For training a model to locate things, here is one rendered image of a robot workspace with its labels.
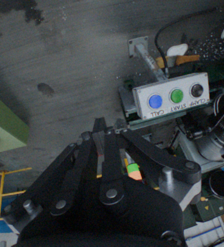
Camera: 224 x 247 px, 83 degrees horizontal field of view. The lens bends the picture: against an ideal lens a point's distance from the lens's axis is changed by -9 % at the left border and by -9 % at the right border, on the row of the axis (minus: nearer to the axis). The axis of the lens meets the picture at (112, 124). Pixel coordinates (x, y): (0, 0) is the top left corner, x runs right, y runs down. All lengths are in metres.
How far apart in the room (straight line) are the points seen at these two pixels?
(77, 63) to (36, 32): 0.16
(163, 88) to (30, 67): 0.43
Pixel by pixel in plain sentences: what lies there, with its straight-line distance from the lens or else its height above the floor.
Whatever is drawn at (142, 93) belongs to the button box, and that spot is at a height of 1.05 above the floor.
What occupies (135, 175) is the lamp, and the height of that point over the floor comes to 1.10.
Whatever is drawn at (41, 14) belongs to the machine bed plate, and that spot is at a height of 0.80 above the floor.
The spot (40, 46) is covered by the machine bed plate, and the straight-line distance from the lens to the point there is 0.50.
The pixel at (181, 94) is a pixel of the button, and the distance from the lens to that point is 0.33.
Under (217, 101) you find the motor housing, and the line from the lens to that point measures 0.77.
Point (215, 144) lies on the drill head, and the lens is 0.83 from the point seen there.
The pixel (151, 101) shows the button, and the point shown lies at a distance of 0.31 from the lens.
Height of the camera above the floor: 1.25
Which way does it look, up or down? 33 degrees down
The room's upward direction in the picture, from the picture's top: 165 degrees clockwise
